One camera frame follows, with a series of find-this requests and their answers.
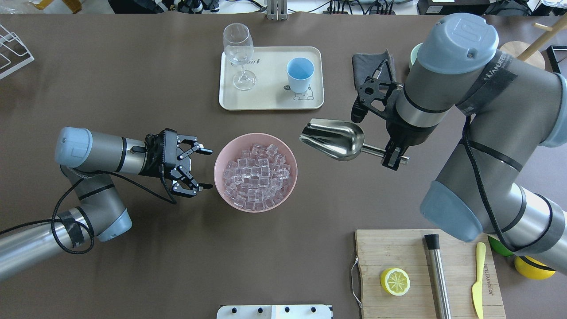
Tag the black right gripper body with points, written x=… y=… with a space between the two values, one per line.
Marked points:
x=404 y=135

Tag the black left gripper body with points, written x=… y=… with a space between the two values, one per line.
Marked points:
x=156 y=164

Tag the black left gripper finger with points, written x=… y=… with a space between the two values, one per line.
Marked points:
x=184 y=184
x=195 y=147

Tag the metal ice scoop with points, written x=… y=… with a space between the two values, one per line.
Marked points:
x=340 y=140

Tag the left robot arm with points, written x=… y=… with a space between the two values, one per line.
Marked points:
x=89 y=160

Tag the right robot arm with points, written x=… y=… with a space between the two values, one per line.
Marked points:
x=511 y=107

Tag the ice cubes pile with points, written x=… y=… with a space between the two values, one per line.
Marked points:
x=259 y=179

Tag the blue plastic cup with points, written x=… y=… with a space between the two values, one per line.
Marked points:
x=299 y=72

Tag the wooden cup stand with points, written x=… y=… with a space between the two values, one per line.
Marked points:
x=529 y=53

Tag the pink bowl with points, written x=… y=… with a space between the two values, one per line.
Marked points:
x=231 y=151

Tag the grey folded cloth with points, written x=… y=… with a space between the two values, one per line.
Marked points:
x=366 y=64

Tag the green bowl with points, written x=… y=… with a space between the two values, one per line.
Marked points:
x=413 y=55

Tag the cream serving tray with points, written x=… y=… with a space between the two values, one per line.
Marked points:
x=272 y=91

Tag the clear wine glass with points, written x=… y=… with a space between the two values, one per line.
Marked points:
x=239 y=49

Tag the green lime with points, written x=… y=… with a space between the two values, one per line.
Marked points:
x=499 y=248

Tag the half lemon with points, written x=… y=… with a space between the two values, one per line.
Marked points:
x=395 y=281

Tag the yellow plastic knife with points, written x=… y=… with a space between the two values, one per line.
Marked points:
x=477 y=287

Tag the black glass rack tray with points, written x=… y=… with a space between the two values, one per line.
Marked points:
x=557 y=56

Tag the metal muddler bar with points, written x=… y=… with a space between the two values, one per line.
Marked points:
x=438 y=276

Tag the yellow lemon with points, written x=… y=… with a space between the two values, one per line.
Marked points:
x=532 y=269

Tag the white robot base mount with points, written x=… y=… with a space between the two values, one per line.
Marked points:
x=284 y=311

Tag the white wire cup rack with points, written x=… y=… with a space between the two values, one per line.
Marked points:
x=13 y=53

